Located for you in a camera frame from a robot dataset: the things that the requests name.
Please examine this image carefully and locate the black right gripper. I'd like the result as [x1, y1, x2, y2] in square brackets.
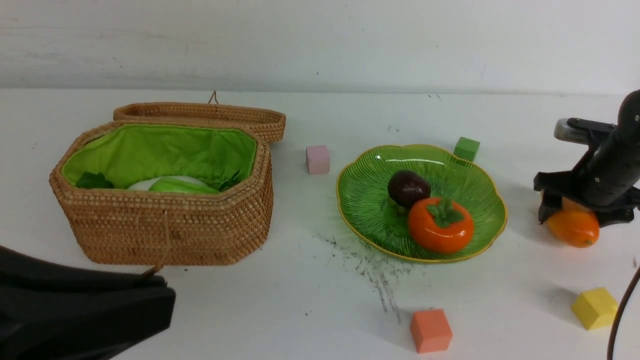
[534, 125, 639, 228]

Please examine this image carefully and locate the orange yellow toy mango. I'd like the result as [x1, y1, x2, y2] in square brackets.
[544, 198, 601, 248]

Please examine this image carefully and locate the orange toy persimmon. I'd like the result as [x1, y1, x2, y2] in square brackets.
[407, 197, 475, 255]

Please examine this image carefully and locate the green toy bitter gourd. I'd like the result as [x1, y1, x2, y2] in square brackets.
[148, 177, 220, 195]

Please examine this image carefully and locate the white toy radish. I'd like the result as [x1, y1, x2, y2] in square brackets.
[128, 175, 207, 191]

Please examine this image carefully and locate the orange toy carrot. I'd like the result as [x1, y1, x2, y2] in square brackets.
[75, 171, 242, 192]

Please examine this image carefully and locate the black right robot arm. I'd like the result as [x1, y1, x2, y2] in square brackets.
[534, 90, 640, 227]

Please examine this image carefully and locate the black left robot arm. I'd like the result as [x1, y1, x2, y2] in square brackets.
[0, 247, 176, 360]

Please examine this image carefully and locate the green foam cube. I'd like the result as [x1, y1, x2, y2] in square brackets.
[454, 136, 481, 162]

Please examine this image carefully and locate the yellow foam cube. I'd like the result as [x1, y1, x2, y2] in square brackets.
[571, 287, 618, 331]

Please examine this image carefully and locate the salmon orange foam cube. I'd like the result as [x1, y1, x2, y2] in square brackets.
[409, 309, 453, 354]

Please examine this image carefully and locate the green glass leaf plate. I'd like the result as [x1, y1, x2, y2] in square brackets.
[335, 144, 509, 264]

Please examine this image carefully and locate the pink foam cube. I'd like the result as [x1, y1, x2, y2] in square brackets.
[306, 145, 330, 175]

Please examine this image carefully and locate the woven rattan basket lid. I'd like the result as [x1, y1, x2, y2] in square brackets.
[113, 101, 287, 143]

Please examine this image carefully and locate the woven rattan basket green lining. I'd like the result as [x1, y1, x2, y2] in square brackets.
[49, 121, 274, 267]

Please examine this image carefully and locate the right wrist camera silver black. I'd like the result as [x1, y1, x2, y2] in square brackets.
[553, 117, 617, 146]

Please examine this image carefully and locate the black camera cable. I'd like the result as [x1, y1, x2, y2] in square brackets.
[606, 265, 640, 360]

